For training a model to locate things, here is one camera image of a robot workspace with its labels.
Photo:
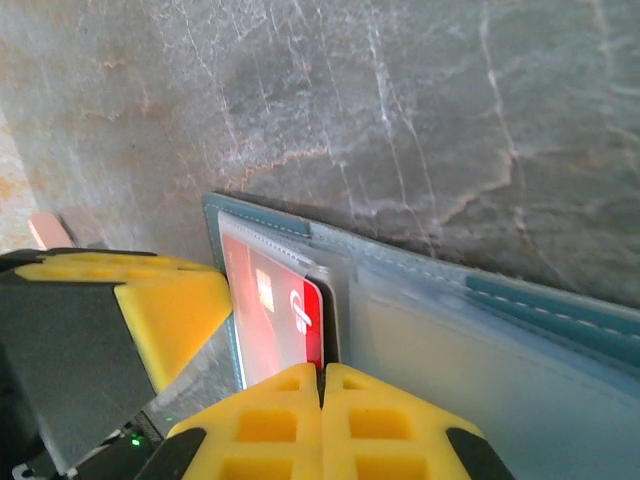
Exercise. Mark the red card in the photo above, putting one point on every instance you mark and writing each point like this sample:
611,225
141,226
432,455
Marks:
312,325

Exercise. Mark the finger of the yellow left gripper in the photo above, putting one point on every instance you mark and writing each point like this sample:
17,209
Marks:
170,320

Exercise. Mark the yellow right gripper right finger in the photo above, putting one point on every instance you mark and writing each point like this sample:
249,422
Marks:
430,435

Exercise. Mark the small beige object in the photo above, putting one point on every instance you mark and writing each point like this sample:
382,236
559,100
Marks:
46,230

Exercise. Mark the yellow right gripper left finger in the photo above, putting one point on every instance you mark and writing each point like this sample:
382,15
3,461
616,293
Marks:
220,432

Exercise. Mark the blue card holder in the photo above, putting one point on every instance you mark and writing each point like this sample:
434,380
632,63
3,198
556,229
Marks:
500,375

